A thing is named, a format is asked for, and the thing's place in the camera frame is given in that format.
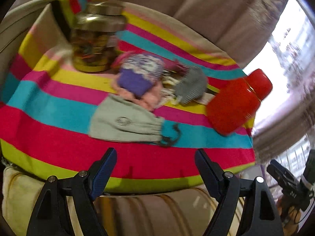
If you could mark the red thermos bottle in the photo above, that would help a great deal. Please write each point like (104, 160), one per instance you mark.
(237, 102)

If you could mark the grey drawstring pouch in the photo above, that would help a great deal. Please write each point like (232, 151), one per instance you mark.
(119, 120)

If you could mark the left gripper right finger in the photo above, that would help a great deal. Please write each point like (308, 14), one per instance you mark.
(259, 216)

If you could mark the pink fluffy sock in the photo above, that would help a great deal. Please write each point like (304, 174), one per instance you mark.
(148, 101)

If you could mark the glass jar gold lid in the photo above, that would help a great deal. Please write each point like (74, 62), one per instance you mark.
(94, 36)

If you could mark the magenta knit sock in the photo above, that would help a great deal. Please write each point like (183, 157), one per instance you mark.
(169, 65)

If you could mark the striped colourful tablecloth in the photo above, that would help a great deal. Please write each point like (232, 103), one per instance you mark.
(56, 120)

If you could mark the right human hand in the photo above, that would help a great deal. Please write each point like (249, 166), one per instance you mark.
(291, 221)

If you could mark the houndstooth fabric pouch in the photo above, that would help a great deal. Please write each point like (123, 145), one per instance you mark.
(192, 86)

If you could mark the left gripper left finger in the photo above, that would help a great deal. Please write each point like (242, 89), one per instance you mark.
(50, 215)

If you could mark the floral lace curtain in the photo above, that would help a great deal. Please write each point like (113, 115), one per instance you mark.
(288, 60)

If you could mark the purple striped knit sock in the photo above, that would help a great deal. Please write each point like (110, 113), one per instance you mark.
(139, 73)

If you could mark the black tracker camera module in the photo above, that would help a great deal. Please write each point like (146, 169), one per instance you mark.
(308, 176)

